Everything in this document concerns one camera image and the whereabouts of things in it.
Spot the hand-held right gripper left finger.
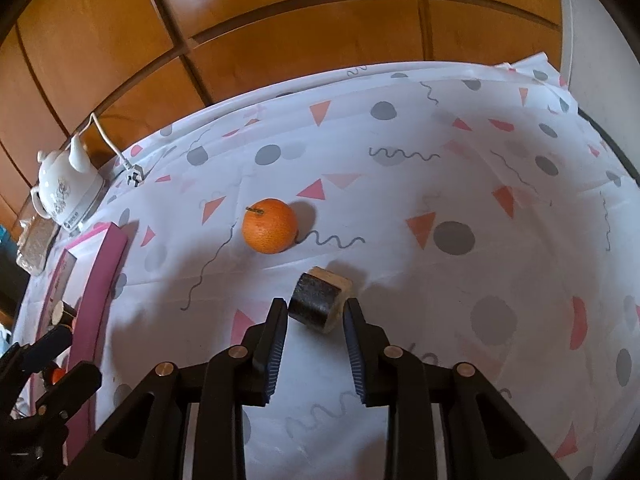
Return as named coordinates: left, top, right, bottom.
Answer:
left=65, top=297, right=290, bottom=480

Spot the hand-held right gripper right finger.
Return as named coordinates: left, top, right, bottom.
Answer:
left=342, top=297, right=571, bottom=480

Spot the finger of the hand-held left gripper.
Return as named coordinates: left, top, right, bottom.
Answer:
left=30, top=362, right=103, bottom=423
left=12, top=325, right=72, bottom=377

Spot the pink-rimmed white tray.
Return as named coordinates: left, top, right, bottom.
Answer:
left=10, top=222, right=130, bottom=461

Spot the small orange with stem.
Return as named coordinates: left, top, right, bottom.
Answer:
left=242, top=198, right=299, bottom=254

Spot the white ceramic electric kettle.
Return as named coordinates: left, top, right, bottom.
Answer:
left=31, top=135, right=107, bottom=233

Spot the white power cord with plug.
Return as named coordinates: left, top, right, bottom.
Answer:
left=75, top=112, right=147, bottom=186

